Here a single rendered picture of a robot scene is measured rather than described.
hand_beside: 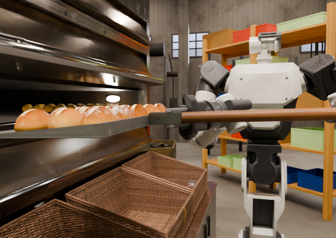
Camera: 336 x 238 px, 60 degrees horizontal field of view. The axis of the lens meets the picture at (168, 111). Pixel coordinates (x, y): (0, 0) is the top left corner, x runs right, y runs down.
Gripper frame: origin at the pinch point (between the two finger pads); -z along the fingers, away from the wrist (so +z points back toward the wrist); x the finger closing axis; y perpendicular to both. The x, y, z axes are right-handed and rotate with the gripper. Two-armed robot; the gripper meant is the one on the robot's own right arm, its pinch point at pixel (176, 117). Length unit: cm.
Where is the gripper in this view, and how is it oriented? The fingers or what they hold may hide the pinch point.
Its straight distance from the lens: 78.8
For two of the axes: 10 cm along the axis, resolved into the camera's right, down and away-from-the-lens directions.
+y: -6.4, 0.0, 7.7
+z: 7.7, -0.5, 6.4
